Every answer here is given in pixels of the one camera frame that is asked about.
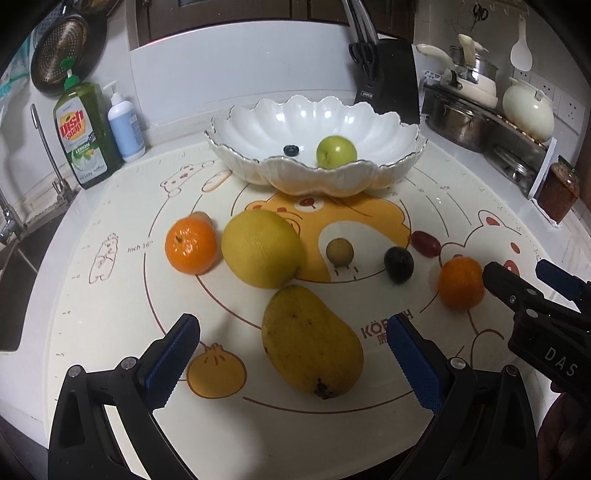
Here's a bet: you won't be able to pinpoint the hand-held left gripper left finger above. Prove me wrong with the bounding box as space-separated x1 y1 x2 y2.
48 313 201 480

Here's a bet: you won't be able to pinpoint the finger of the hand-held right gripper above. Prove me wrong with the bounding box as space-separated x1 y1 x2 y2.
482 261 555 319
536 259 591 319

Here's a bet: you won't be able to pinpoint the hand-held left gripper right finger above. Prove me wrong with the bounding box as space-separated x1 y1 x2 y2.
385 313 541 480

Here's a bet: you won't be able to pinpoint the orange tangerine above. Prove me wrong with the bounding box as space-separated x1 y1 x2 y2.
438 256 486 310
165 216 219 275

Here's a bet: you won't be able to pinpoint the red grape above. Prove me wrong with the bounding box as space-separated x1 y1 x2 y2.
411 231 441 257

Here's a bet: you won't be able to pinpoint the dark purple plum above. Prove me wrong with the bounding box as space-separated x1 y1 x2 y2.
384 246 415 284

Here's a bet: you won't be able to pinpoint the yellow mango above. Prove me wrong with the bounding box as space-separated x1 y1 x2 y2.
261 285 365 400

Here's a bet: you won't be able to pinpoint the large yellow citrus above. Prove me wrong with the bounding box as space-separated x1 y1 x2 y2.
221 208 305 290

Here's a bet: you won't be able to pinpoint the white scalloped ceramic bowl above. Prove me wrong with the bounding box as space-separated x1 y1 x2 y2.
204 95 421 197

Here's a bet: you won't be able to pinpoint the person's right hand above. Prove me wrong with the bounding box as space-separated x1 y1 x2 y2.
540 394 591 467

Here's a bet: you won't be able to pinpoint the cartoon printed baking mat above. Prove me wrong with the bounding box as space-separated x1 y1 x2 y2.
46 138 587 457

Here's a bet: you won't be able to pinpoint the jar with red contents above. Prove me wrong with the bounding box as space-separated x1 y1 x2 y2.
538 155 581 224

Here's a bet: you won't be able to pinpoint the grey metal pot rack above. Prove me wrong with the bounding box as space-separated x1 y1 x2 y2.
422 80 559 204

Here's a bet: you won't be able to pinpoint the glass pot lid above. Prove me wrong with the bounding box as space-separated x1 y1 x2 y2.
485 145 539 192

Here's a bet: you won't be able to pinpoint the tan longan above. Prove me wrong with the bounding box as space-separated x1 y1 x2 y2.
325 237 355 267

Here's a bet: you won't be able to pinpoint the woven pot trivet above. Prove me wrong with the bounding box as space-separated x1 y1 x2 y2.
496 113 550 146

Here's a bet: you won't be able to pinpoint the kitchen sink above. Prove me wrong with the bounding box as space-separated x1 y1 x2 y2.
0 203 61 354

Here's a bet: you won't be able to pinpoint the large steel pot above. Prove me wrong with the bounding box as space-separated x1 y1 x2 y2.
422 85 497 153

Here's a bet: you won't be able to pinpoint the white ceramic pot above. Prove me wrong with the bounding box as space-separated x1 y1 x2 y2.
502 77 556 142

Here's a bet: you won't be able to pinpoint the cream enamel saucepan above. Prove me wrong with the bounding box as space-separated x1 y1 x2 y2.
416 43 500 109

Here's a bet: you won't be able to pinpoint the steel tap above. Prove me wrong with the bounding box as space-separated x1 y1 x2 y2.
0 189 28 245

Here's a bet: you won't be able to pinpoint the green round fruit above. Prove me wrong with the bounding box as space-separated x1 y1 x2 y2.
316 135 358 170

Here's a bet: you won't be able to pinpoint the white rice paddle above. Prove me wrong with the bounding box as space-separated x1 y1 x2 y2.
510 16 533 72

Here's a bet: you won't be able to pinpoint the black knife block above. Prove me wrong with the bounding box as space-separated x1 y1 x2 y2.
353 38 421 125

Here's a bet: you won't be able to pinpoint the steel kitchen faucet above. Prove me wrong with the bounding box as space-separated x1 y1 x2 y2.
30 104 81 204

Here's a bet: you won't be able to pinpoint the white blue pump bottle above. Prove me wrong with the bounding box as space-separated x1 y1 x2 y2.
102 80 147 162

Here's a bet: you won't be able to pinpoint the green dish soap bottle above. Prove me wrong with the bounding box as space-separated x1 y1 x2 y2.
52 58 124 190

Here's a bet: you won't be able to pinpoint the black kitchen scissors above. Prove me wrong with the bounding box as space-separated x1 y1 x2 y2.
348 41 377 79

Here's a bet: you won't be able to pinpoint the round mesh strainer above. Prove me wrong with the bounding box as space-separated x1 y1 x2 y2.
30 14 90 96

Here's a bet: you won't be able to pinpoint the dark wooden cabinet door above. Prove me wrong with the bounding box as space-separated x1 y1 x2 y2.
259 0 416 35
131 0 259 49

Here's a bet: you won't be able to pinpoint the perforated steel colander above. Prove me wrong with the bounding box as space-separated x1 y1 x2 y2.
32 0 88 33

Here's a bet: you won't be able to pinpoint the white wall outlets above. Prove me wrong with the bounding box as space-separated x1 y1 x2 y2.
526 69 589 134

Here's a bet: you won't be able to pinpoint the steel pot with cream handle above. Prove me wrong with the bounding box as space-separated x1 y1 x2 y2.
450 33 499 81

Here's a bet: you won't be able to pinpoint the steel handled knife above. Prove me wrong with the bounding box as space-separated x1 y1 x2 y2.
344 0 370 44
355 0 378 43

